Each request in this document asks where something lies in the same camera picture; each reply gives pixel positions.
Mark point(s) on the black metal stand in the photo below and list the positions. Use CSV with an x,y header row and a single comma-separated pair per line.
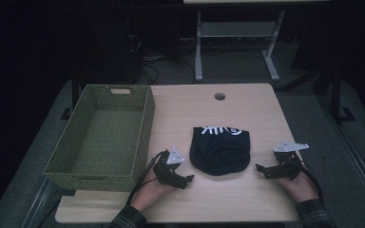
x,y
71,101
337,95

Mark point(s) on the person's left hand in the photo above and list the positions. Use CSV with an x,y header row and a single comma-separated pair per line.
x,y
152,191

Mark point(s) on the white metal table frame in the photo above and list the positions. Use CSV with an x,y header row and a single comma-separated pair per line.
x,y
237,30

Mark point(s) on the person's right hand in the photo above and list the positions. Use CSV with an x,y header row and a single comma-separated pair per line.
x,y
297,186

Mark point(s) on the black printed cloth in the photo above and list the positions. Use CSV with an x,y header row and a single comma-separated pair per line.
x,y
219,151

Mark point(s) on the green woven basket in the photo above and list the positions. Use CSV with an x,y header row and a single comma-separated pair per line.
x,y
107,136

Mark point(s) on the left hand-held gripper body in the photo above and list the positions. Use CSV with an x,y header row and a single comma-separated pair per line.
x,y
168,167

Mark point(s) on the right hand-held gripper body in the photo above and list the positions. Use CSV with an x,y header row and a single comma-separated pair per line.
x,y
285,163

